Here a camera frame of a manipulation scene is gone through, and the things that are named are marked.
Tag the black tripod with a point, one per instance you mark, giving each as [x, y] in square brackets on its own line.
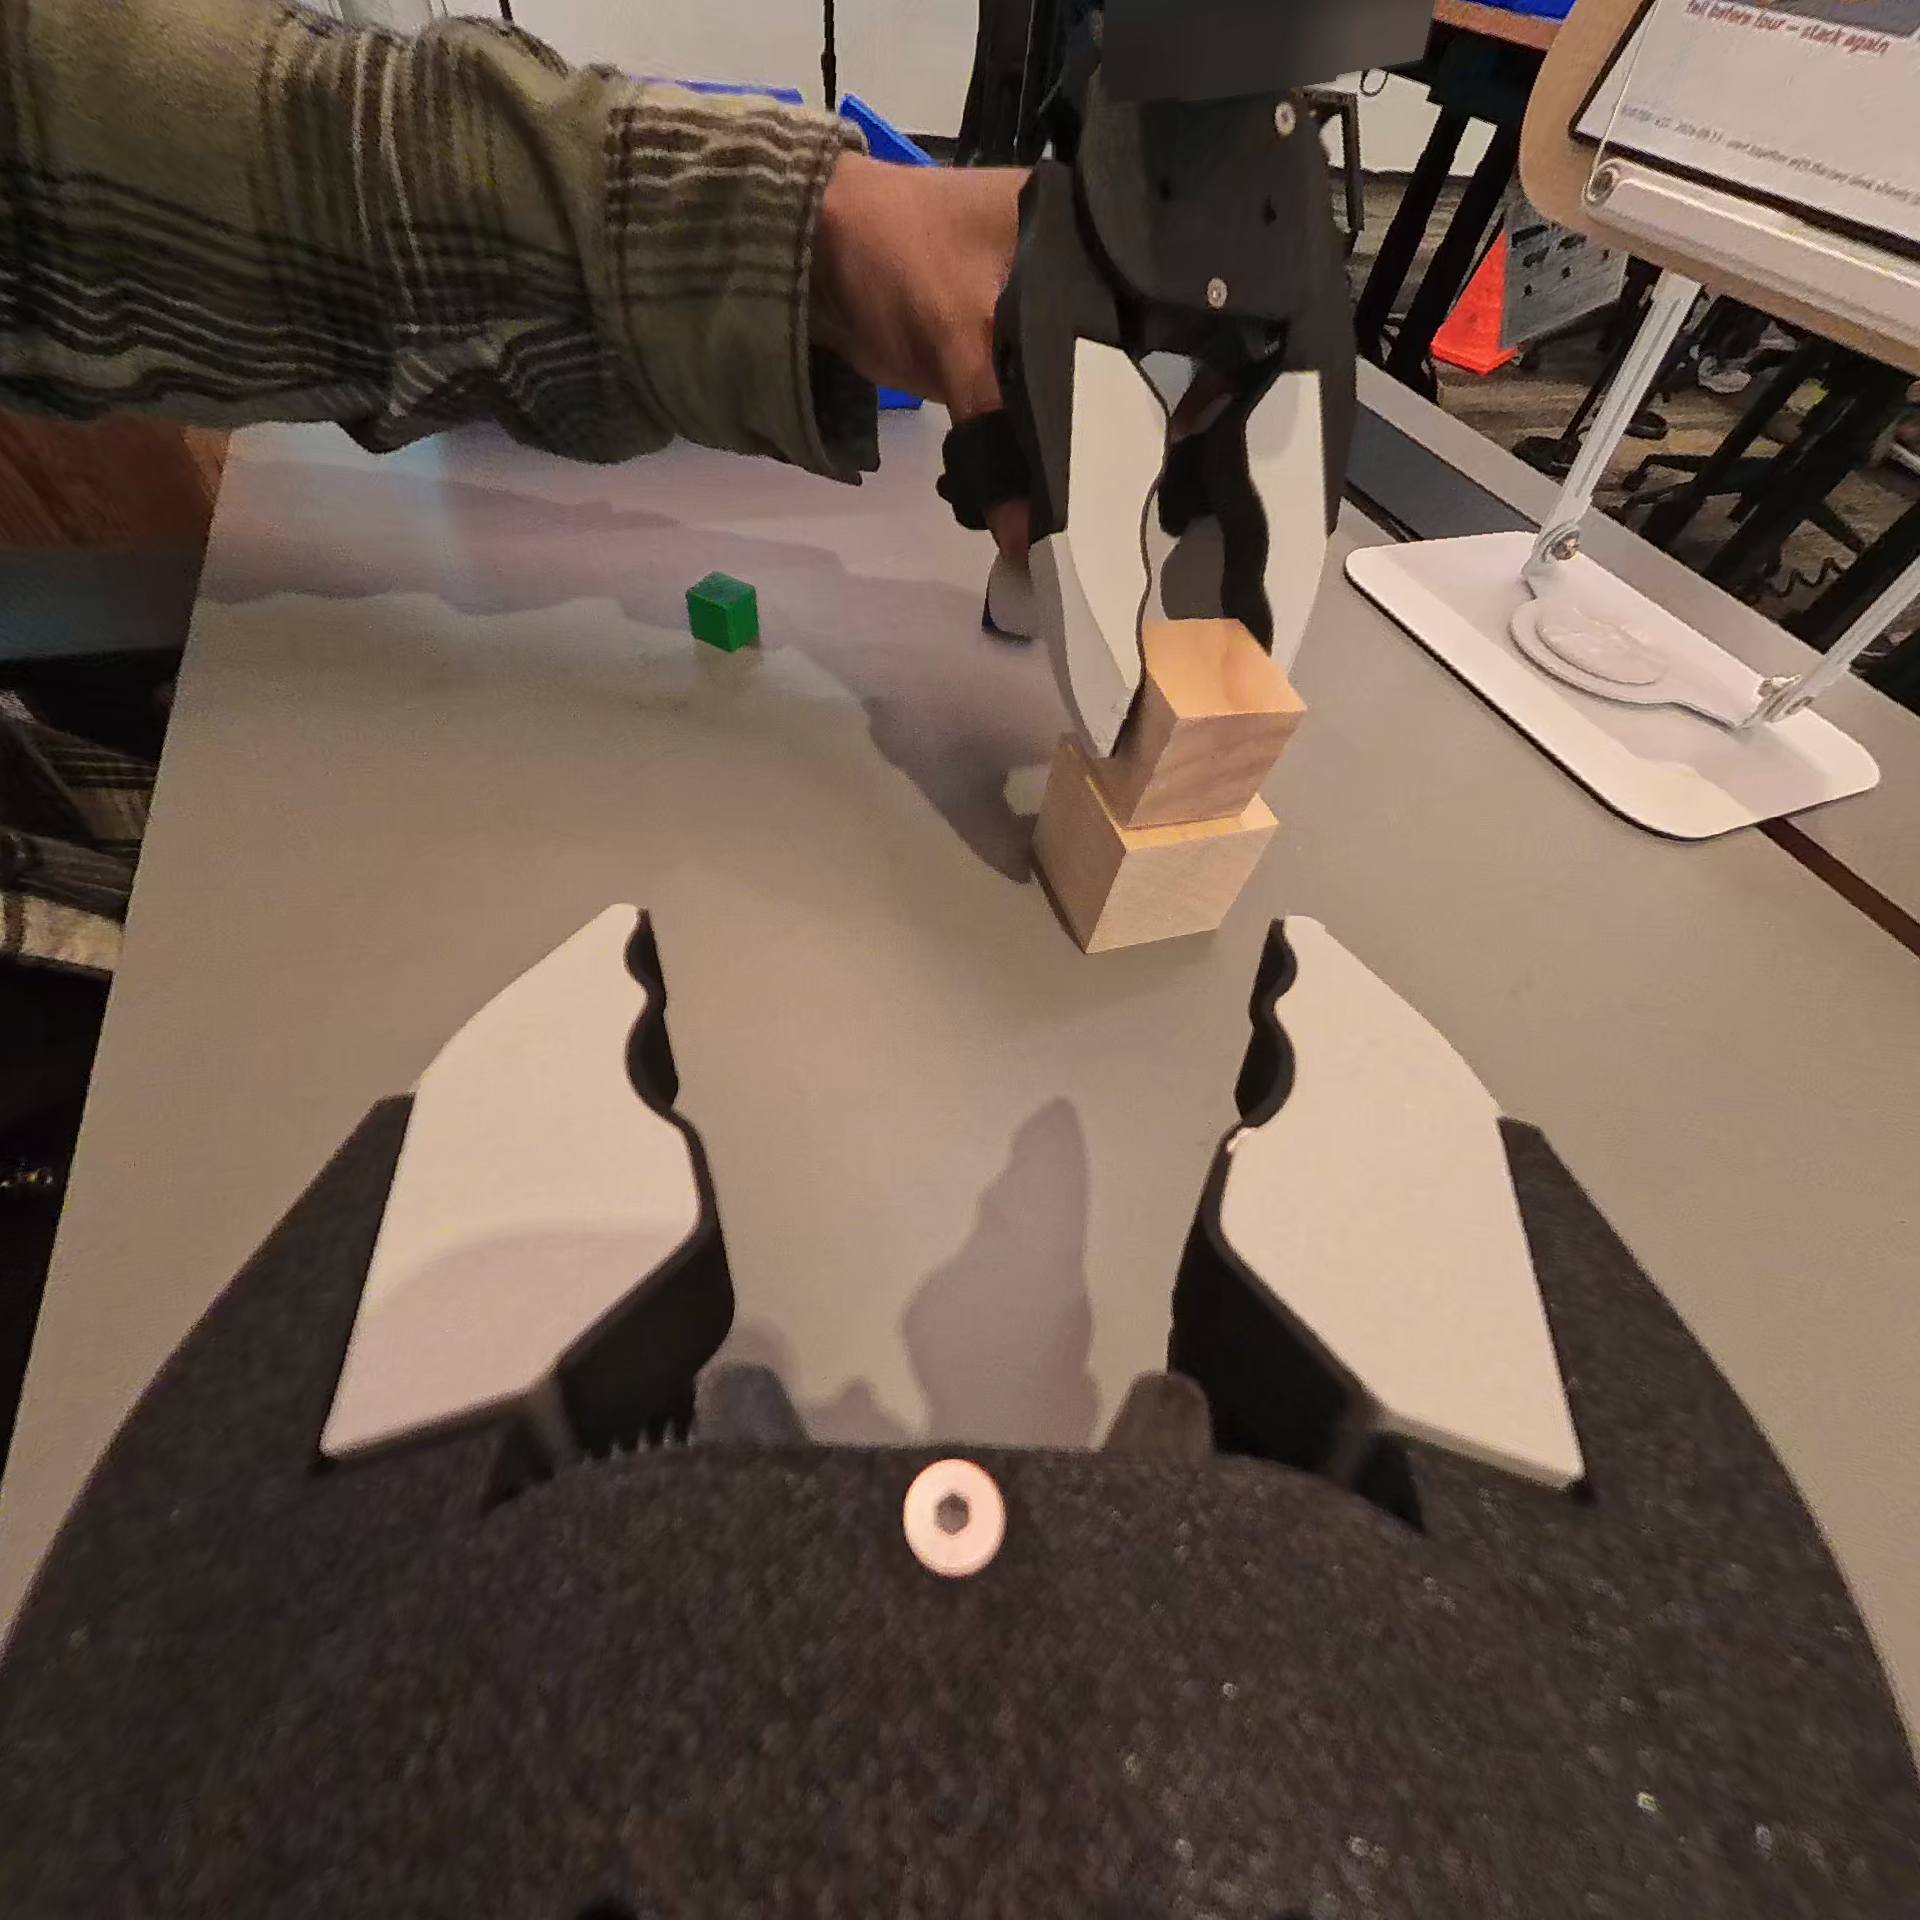
[1020, 75]

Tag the small natural wooden cube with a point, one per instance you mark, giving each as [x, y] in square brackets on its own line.
[1215, 735]

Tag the green wooden cube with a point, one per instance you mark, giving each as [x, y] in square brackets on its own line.
[722, 615]

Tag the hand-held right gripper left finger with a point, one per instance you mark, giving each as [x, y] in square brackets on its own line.
[523, 1184]

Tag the wooden instruction board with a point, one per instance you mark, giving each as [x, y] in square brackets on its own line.
[1724, 135]

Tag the orange traffic cone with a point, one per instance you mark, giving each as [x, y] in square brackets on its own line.
[1476, 315]

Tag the large blue plastic bin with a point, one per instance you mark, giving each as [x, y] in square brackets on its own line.
[891, 134]

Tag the blue wooden cube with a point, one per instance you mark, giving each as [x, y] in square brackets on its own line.
[991, 623]

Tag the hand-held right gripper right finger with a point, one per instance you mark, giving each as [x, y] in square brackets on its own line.
[1394, 1214]

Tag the person's left forearm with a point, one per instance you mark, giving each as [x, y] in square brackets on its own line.
[375, 224]

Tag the large natural wooden cube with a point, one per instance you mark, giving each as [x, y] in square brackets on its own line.
[1154, 886]

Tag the person's plaid shirt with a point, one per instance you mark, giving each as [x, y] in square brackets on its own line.
[59, 886]

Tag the black mat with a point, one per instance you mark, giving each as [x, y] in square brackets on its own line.
[1394, 481]

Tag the person's left hand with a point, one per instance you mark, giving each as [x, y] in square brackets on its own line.
[915, 271]

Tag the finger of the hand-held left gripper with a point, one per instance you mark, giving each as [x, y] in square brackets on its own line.
[1101, 523]
[1298, 494]

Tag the white document stand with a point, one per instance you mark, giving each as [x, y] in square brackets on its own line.
[1621, 704]

